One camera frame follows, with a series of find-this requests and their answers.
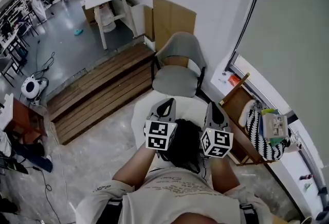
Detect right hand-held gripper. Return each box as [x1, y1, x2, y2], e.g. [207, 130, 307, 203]
[199, 102, 234, 159]

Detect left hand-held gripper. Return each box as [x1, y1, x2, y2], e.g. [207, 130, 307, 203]
[143, 99, 178, 151]

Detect white round table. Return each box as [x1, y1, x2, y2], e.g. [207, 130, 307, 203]
[131, 90, 209, 169]

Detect black garment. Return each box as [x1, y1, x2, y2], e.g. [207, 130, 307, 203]
[164, 118, 204, 175]

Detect person's left forearm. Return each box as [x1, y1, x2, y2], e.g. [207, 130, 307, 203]
[112, 147, 157, 189]

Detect person's right forearm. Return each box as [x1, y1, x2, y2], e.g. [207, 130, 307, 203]
[210, 157, 241, 195]

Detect wooden rack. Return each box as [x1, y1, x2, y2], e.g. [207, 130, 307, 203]
[218, 72, 277, 166]

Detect grey padded chair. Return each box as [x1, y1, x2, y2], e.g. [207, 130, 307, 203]
[151, 31, 207, 98]

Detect black white striped bag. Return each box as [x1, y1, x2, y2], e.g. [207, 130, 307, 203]
[238, 99, 293, 161]

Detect green book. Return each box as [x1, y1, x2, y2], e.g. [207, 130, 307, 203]
[260, 108, 280, 116]

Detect grey printed box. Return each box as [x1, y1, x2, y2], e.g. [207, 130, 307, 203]
[262, 114, 288, 139]

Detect wooden slatted step platform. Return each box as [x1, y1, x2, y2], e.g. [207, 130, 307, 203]
[46, 43, 159, 145]

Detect pink cup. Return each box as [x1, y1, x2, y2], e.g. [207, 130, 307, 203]
[285, 141, 303, 153]

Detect person's white printed shirt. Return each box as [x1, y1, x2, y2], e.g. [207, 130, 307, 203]
[76, 167, 275, 224]

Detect small cardboard sheet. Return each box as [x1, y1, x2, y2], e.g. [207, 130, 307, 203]
[143, 5, 155, 40]

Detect large cardboard sheet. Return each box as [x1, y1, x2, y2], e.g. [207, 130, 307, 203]
[152, 0, 197, 53]

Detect white panel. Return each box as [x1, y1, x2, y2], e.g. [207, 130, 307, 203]
[130, 3, 146, 38]

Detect grey roller blind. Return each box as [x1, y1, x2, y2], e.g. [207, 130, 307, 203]
[235, 0, 329, 146]

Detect white bag red print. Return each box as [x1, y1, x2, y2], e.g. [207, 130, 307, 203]
[95, 3, 116, 33]

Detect cardboard box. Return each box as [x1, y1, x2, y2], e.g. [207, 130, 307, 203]
[81, 0, 97, 23]

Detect white round device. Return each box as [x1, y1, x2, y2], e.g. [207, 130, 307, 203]
[21, 76, 49, 102]

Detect brown wooden cabinet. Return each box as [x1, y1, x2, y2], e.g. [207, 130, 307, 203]
[4, 97, 48, 144]

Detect white desk black legs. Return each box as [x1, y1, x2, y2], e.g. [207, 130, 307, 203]
[0, 30, 29, 87]

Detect black harness strap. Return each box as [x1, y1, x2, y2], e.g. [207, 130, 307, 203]
[102, 198, 123, 224]
[239, 203, 258, 224]

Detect black floor cable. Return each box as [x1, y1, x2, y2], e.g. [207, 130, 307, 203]
[25, 165, 62, 224]

